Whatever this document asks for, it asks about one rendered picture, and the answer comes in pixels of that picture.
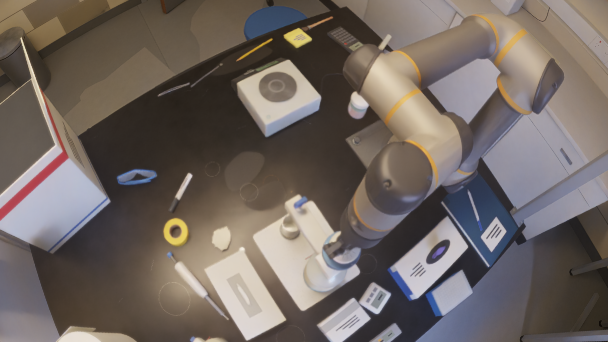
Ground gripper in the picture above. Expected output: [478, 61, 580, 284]
[324, 222, 382, 258]

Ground clear glass beaker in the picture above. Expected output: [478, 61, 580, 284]
[302, 252, 354, 294]

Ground white dispenser body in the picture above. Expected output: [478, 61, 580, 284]
[283, 194, 335, 254]

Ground white balance body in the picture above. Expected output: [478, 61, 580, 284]
[235, 59, 323, 138]

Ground grey round balance pan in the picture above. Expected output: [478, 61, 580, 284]
[258, 71, 299, 104]

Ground grey metal cylinder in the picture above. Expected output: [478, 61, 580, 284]
[279, 213, 301, 241]

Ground white timer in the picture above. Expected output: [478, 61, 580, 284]
[358, 281, 393, 316]

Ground white printed card box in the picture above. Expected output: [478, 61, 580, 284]
[316, 297, 372, 342]

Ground white box with purple oval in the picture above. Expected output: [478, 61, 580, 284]
[387, 216, 470, 301]

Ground small white device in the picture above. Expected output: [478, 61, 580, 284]
[368, 322, 403, 342]

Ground white tissue box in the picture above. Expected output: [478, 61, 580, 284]
[204, 246, 287, 341]

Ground crumpled white paper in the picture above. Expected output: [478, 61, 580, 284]
[211, 225, 233, 252]

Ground blue and white box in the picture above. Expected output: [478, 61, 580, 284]
[425, 269, 474, 318]

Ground white pipette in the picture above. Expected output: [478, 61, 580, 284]
[166, 251, 230, 321]

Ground white bottle with pink label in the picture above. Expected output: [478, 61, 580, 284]
[347, 90, 370, 120]

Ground blue pen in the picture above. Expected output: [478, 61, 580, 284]
[466, 189, 484, 233]

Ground dark blue notebook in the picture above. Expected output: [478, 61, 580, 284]
[441, 173, 521, 269]

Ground yellow tape roll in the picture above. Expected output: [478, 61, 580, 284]
[163, 217, 190, 247]

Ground black and white marker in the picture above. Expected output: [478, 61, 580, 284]
[168, 172, 194, 214]

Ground blue safety goggles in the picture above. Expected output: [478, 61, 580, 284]
[116, 168, 158, 186]

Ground black calculator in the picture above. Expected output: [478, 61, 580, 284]
[327, 26, 365, 53]

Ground yellow sticky note pad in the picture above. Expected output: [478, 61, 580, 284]
[283, 27, 314, 50]

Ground yellow pencil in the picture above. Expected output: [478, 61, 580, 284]
[235, 37, 275, 63]

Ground thin metal spatula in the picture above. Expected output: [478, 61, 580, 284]
[190, 62, 225, 89]

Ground silver pen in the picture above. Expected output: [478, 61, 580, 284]
[157, 81, 191, 98]

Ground white cabinet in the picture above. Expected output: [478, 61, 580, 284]
[427, 56, 608, 241]

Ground grey metal bar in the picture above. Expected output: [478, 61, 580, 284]
[510, 150, 608, 226]

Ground blue round stool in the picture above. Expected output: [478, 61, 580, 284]
[243, 5, 309, 42]

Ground white machine with red stripe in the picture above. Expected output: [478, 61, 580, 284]
[0, 37, 111, 254]

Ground black waste bin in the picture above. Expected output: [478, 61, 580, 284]
[0, 26, 52, 91]

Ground blue collar ring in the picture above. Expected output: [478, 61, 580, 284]
[321, 231, 363, 272]

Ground grey metal base plate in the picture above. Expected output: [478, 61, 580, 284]
[345, 119, 395, 168]

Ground wooden handled brush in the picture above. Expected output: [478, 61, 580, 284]
[300, 15, 335, 33]

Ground white wall socket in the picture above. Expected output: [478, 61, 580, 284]
[588, 34, 608, 57]

